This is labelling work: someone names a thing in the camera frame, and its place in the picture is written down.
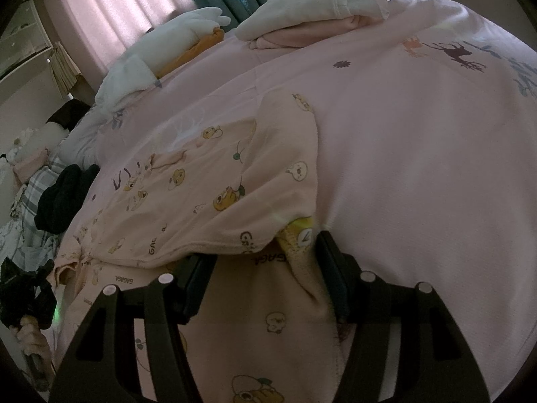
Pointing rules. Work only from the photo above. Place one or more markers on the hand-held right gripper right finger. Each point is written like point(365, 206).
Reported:
point(335, 281)

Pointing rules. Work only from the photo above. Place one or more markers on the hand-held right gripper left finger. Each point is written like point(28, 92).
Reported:
point(197, 289)

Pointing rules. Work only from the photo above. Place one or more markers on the beige printed small shirt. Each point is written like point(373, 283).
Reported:
point(260, 184)

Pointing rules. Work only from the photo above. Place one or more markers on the white folded clothes pile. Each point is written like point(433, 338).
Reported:
point(168, 37)

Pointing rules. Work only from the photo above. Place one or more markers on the person's left hand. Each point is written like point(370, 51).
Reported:
point(31, 336)

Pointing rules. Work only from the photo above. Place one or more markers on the black garment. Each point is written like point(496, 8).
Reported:
point(63, 193)

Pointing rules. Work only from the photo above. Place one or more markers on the plaid cloth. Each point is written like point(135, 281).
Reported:
point(33, 184)

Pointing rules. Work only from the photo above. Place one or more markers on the pink printed bed sheet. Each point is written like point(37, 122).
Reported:
point(419, 155)

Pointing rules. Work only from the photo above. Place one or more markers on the white plush toy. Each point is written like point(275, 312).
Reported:
point(42, 134)

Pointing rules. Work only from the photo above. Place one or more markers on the pale grey pillow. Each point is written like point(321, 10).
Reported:
point(84, 142)

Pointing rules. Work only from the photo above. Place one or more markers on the dark cloth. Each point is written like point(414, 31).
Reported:
point(69, 113)

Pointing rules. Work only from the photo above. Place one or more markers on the beige hanging cloth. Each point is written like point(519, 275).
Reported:
point(65, 71)

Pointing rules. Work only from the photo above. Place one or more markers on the orange folded cloth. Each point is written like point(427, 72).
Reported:
point(197, 50)

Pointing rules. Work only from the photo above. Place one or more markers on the pink folded cloth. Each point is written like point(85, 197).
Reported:
point(302, 35)

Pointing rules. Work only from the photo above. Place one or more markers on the white shelf unit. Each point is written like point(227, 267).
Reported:
point(21, 37)

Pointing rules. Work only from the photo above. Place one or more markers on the white folded cloth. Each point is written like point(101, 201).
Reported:
point(302, 4)

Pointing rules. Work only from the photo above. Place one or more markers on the pink curtain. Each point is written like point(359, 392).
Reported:
point(117, 4)

